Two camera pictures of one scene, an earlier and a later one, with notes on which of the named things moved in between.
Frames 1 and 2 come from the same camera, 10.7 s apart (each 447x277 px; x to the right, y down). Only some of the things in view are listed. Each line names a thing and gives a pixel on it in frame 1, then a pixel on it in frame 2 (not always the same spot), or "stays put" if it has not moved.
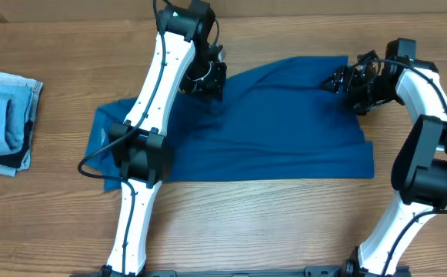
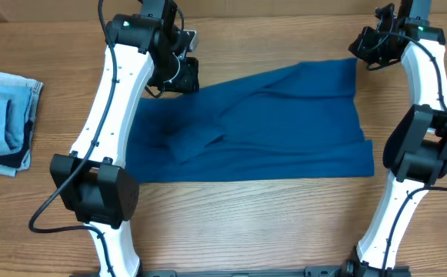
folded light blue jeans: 5,102 stays put
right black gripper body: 346,79 to 367,47
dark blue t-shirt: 269,123 stays put
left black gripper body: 213,82 to 185,77
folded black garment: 10,159 stays put
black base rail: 309,271 stays put
